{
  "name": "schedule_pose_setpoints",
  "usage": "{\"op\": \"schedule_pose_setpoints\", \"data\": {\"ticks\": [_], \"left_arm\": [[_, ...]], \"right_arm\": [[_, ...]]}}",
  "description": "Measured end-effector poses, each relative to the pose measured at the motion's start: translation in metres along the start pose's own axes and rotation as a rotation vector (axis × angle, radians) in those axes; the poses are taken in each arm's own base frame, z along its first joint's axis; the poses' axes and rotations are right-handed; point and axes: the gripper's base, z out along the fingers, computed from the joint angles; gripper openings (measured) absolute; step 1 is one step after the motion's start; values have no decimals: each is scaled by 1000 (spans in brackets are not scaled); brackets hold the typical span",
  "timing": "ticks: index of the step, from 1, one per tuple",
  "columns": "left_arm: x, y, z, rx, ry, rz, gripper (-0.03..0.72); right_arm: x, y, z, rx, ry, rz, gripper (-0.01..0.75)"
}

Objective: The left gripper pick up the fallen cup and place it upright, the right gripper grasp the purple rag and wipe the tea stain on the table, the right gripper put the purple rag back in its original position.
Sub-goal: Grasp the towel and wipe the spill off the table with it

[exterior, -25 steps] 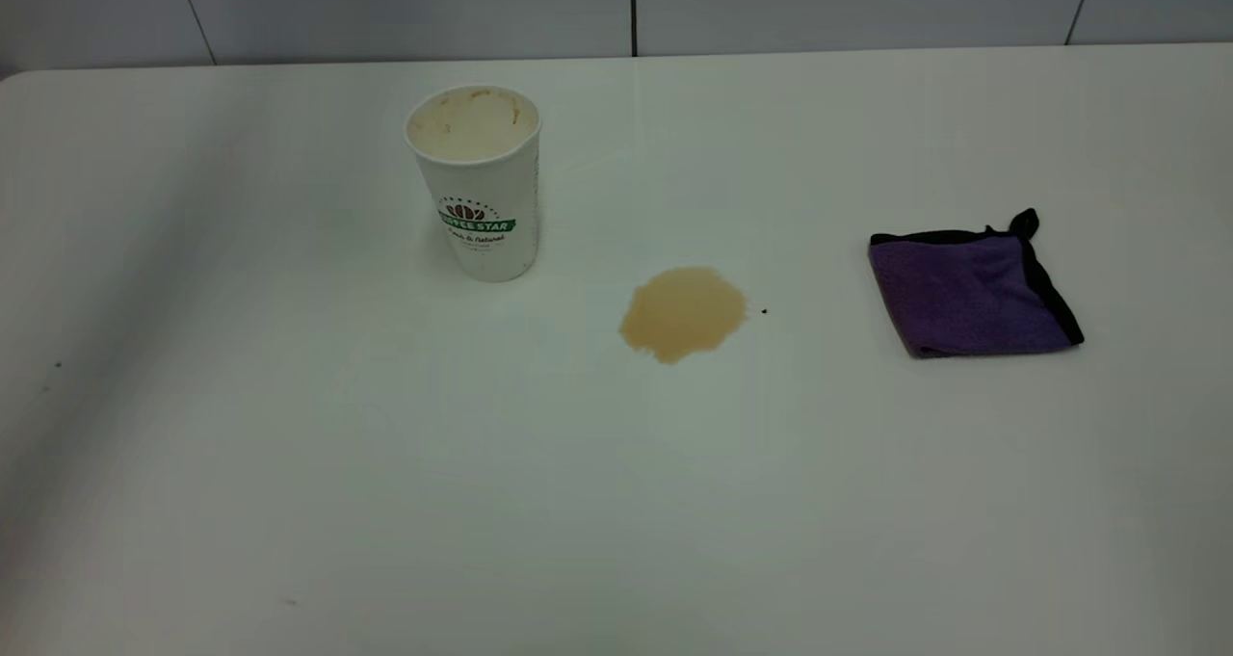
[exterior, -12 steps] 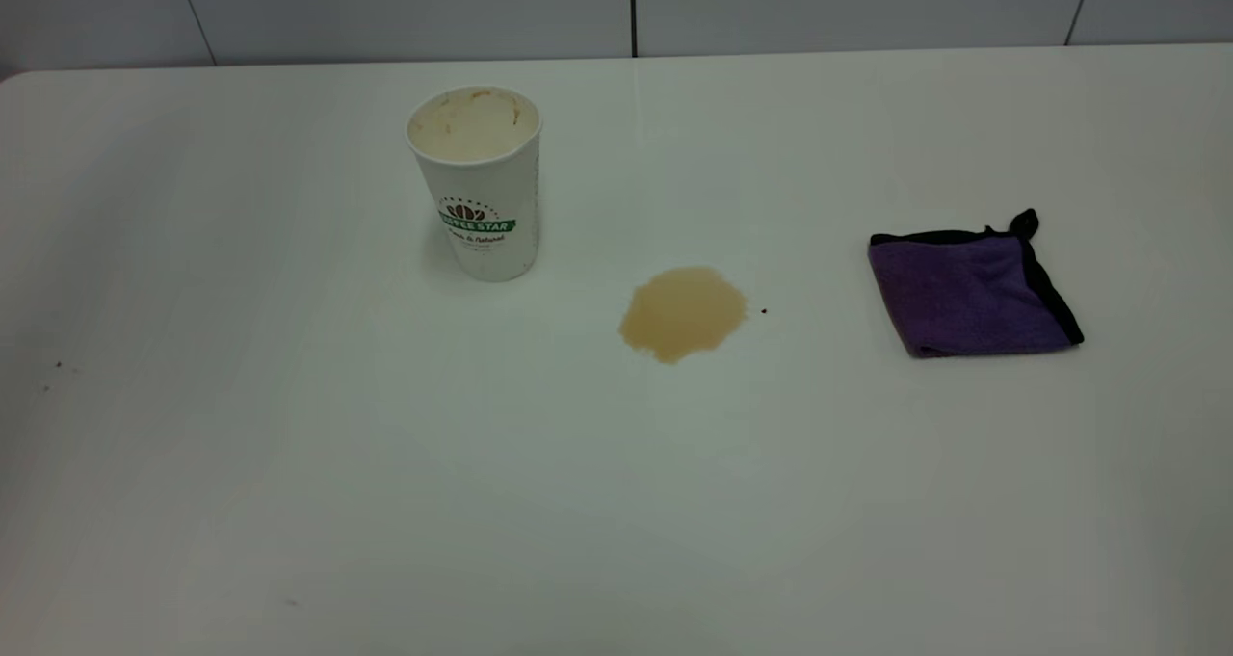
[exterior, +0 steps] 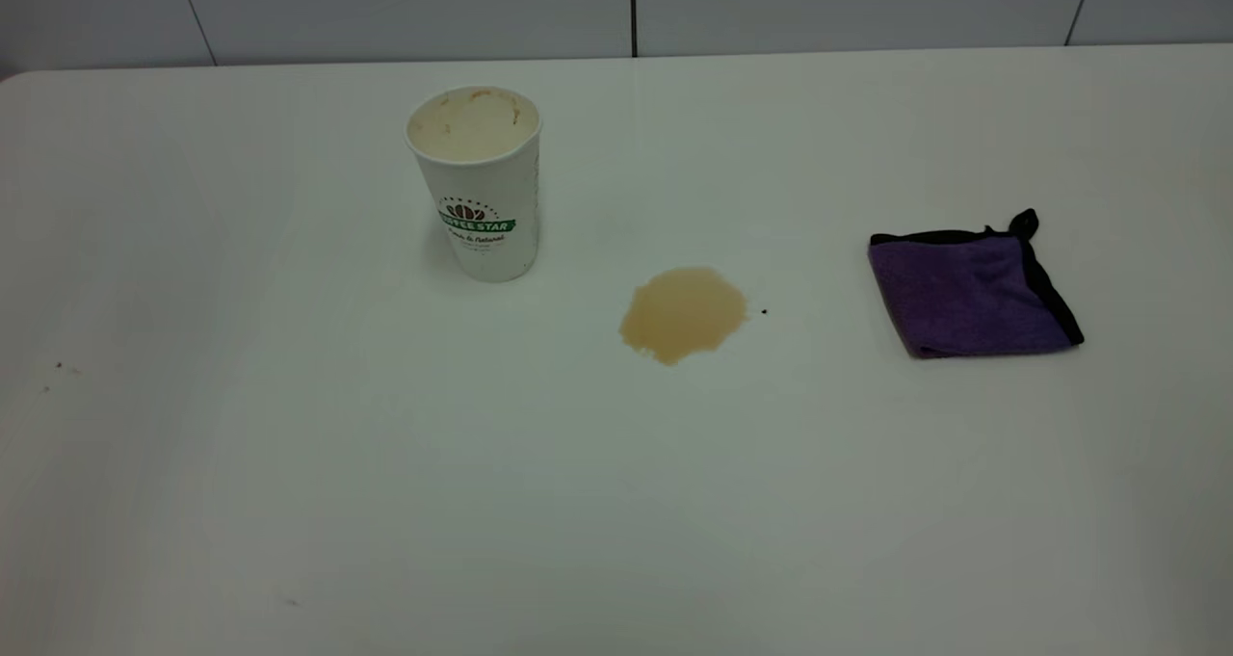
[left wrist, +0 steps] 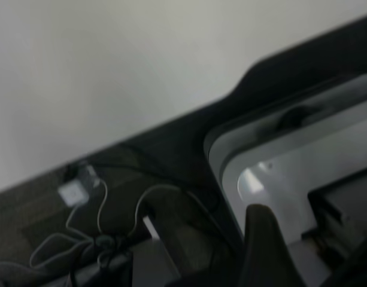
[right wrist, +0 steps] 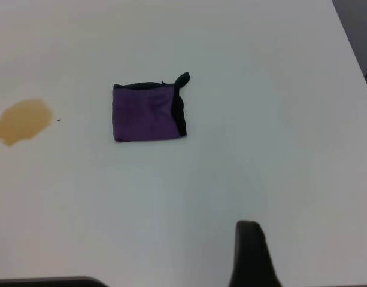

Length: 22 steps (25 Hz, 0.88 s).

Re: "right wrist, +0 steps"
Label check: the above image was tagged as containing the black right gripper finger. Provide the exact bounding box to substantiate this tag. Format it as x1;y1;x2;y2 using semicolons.
228;220;283;287

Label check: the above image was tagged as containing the purple cloth with black trim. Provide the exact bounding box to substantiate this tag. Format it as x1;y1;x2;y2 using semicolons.
112;71;192;144

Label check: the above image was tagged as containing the brown coffee spill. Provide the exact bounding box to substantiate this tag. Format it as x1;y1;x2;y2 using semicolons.
0;98;54;148

